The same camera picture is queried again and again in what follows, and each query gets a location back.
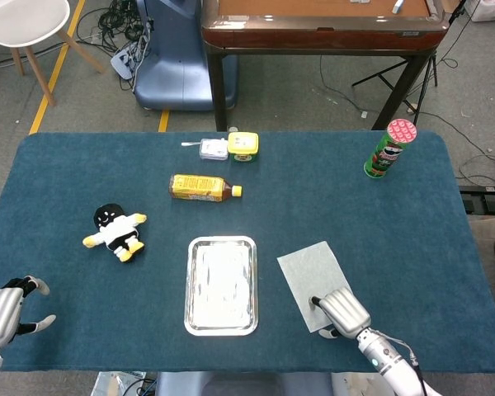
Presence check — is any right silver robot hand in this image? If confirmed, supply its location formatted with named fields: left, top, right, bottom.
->
left=309, top=287, right=372, bottom=339

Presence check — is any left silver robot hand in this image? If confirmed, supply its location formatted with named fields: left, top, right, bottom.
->
left=0, top=275, right=58, bottom=347

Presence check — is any white paper sheet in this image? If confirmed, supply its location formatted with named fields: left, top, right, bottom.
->
left=276, top=240, right=354, bottom=334

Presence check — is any stainless steel tray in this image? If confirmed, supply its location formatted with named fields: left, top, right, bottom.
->
left=183, top=235, right=259, bottom=337

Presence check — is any clear plastic bag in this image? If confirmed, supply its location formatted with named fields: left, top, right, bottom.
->
left=92, top=370, right=148, bottom=396

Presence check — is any blue grey robot body base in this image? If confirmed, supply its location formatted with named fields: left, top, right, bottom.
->
left=155, top=370, right=335, bottom=396

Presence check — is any black white yellow plush doll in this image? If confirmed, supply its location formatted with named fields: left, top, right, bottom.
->
left=82, top=203, right=148, bottom=263

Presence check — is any green Pringles can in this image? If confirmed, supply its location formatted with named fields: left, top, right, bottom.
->
left=363, top=118, right=418, bottom=182

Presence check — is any beige padded seat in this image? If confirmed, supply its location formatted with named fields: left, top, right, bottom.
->
left=468, top=215, right=495, bottom=269

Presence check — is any tea bottle with yellow label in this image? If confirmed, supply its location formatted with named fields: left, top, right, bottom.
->
left=168, top=173, right=243, bottom=203

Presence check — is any green jar with yellow lid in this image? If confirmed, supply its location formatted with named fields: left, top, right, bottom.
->
left=226, top=131, right=260, bottom=163

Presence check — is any small clear purple box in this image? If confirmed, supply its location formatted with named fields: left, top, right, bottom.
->
left=199, top=138, right=229, bottom=162

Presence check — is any brown mahjong table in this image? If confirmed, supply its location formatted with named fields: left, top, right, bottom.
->
left=200, top=0, right=450, bottom=132

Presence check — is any white power strip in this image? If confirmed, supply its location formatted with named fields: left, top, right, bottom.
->
left=110, top=43, right=144, bottom=79

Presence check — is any white chair with wooden legs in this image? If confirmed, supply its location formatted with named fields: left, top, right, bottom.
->
left=0, top=0, right=107, bottom=107

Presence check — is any right wrist cable with connector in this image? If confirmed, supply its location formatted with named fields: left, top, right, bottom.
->
left=379, top=329, right=429, bottom=396

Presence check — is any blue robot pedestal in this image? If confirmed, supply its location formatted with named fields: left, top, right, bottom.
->
left=134, top=0, right=239, bottom=111

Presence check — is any black floor cable bundle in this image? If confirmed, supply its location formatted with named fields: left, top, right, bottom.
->
left=76, top=0, right=153, bottom=90

